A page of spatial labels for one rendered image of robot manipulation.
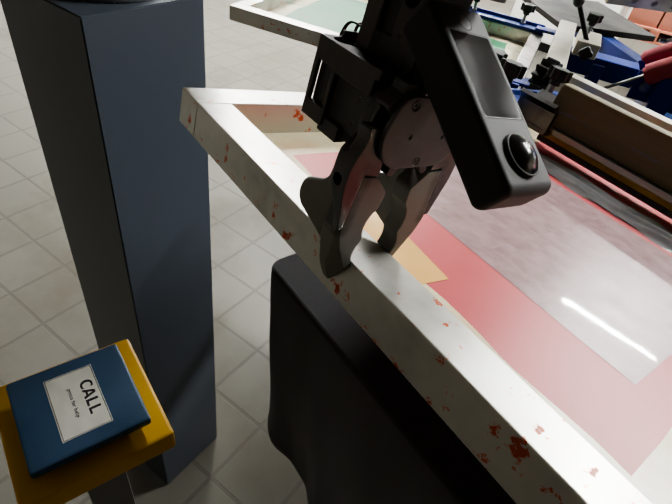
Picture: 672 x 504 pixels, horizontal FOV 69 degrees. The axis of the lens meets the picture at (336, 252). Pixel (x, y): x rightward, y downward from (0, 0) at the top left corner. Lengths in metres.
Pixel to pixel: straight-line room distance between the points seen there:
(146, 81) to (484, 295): 0.52
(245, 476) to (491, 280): 1.18
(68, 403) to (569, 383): 0.43
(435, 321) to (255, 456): 1.27
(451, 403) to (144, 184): 0.60
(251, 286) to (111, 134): 1.30
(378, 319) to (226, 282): 1.65
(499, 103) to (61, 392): 0.45
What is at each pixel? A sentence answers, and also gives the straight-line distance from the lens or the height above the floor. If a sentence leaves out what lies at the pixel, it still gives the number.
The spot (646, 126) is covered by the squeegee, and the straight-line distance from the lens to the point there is 0.86.
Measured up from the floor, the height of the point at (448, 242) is 1.11.
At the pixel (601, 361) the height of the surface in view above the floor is 1.11.
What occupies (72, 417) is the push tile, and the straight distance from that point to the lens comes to 0.52.
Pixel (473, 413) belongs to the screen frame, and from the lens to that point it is 0.31.
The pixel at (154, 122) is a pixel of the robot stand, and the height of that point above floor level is 1.05.
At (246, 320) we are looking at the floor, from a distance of 1.84.
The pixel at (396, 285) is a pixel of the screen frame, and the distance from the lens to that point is 0.34.
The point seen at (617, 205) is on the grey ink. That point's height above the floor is 1.06.
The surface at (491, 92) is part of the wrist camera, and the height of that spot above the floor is 1.31.
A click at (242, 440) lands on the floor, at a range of 1.58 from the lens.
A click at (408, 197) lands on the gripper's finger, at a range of 0.34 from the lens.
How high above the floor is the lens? 1.40
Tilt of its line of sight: 41 degrees down
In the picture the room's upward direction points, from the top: 11 degrees clockwise
